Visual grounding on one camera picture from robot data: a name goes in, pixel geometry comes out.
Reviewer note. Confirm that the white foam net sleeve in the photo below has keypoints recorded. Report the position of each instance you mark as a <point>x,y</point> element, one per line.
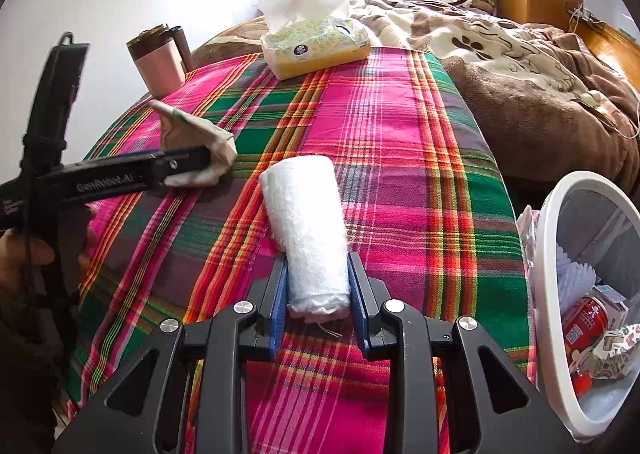
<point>575,274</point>

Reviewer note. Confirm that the white towel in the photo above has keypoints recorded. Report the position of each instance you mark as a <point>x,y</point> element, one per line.
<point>305,234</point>

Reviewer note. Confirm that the power strip on headboard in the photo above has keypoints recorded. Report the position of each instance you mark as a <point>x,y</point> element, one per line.
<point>580,12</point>

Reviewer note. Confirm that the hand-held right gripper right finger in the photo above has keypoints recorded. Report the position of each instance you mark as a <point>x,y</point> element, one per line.
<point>360,309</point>

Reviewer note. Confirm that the white plastic bin liner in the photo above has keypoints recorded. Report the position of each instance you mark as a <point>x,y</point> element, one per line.
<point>527,234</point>

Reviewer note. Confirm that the bed with brown blanket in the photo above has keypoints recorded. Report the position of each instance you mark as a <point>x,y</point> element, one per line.
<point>500,59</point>

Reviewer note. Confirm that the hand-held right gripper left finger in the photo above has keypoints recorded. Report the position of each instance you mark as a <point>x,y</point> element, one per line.
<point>279,309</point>

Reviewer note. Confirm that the pink lidded mug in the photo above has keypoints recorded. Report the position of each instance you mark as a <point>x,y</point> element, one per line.
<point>157,59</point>

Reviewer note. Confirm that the yellow tissue pack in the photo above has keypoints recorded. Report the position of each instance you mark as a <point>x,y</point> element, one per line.
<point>315,47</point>

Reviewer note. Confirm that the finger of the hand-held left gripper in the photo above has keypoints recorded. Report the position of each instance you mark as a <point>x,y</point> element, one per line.
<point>180,167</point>
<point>137,153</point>

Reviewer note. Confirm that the brown milk carton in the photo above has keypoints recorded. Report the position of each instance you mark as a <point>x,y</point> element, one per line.
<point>200,134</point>

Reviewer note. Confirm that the patterned drink carton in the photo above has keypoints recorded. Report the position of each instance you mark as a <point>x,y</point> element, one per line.
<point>615,349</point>

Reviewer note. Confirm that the person's left hand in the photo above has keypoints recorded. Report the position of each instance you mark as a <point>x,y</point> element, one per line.
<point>91,234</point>

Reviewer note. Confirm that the plastic bottle with red label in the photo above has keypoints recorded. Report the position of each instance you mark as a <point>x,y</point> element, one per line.
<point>585,321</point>

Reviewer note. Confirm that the plaid tablecloth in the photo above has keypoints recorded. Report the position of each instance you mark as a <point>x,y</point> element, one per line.
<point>400,159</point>

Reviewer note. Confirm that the white round waste bin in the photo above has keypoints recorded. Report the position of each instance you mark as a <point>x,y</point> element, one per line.
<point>600,224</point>

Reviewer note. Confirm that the phone on blanket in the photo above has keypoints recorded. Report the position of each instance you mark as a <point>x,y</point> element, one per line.
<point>595,104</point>

